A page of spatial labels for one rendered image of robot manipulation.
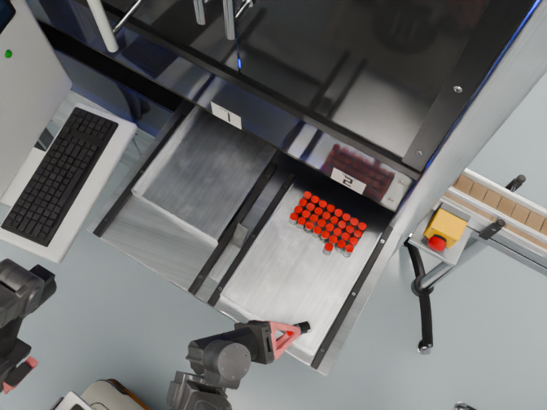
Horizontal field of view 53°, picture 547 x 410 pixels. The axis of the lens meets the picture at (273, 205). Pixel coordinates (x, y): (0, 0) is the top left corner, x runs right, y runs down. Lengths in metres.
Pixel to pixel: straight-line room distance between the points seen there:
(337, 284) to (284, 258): 0.15
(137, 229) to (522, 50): 0.99
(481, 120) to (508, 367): 1.61
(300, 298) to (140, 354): 1.05
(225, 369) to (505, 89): 0.58
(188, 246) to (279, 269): 0.24
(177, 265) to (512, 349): 1.49
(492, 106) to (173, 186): 0.85
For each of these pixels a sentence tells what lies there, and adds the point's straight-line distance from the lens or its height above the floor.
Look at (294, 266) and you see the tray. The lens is 1.38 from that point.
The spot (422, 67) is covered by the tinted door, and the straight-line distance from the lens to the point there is 0.91.
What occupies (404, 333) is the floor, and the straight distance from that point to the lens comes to 2.31.
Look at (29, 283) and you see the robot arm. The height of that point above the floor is 1.37.
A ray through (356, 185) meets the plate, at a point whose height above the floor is 1.03.
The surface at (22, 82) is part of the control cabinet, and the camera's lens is 1.56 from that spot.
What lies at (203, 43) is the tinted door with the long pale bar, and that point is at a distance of 1.20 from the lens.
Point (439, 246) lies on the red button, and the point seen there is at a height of 1.01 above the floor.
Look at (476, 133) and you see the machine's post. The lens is 0.97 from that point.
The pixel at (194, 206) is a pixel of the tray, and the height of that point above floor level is 0.88.
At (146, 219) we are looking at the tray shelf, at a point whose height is 0.88.
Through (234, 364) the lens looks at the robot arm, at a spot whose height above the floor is 1.34.
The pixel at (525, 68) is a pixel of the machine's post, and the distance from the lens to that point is 0.82.
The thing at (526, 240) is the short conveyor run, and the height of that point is 0.93.
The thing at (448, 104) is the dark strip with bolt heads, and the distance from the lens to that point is 0.94.
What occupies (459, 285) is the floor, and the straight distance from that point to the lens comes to 2.41.
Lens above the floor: 2.22
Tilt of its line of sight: 69 degrees down
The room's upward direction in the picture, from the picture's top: 3 degrees clockwise
